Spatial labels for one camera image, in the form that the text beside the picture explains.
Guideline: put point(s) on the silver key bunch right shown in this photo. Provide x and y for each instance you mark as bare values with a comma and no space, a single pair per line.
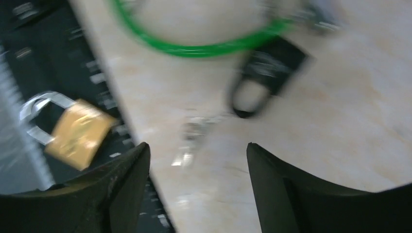
194,132

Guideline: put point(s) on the green cable lock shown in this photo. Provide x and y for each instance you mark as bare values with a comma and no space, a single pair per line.
207,28

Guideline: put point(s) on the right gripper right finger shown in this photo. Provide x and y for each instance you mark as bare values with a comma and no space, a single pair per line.
290,200

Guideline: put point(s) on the black padlock with keys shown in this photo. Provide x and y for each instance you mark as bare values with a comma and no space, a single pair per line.
272,65

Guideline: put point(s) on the brass padlock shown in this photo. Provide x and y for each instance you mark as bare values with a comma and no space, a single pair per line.
79,132

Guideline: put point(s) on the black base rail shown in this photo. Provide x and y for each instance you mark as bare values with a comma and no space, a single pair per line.
43,48

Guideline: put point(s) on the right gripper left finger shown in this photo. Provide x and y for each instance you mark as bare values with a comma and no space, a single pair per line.
104,200

